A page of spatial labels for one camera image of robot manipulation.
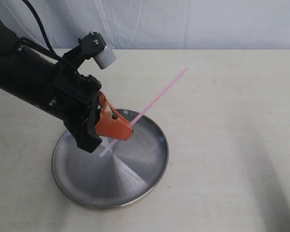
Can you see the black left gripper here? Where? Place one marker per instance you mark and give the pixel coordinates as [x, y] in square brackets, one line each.
[78, 101]

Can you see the pink plastic straw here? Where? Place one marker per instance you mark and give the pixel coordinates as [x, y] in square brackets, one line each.
[159, 95]

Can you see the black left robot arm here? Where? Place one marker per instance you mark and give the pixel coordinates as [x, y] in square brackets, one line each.
[27, 71]

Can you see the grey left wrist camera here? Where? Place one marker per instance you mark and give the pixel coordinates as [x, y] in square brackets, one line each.
[94, 46]

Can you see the white backdrop cloth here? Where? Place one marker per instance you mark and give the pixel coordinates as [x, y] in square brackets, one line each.
[169, 24]

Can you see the round stainless steel plate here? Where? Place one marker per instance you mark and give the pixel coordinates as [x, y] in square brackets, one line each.
[114, 175]

